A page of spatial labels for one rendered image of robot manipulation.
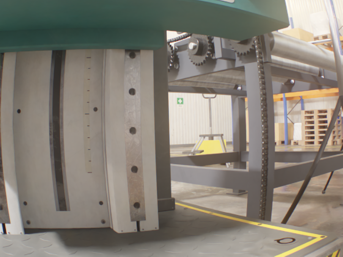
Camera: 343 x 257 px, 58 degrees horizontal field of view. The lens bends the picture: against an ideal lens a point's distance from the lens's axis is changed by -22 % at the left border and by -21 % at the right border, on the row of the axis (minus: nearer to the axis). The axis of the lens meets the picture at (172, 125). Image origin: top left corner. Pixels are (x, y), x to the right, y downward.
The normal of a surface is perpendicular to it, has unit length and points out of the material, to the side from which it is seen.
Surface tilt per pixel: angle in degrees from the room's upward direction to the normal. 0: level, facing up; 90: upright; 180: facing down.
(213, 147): 90
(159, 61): 90
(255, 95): 90
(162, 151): 90
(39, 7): 180
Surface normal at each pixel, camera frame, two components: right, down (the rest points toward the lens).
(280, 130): 0.52, -0.04
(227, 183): -0.85, 0.01
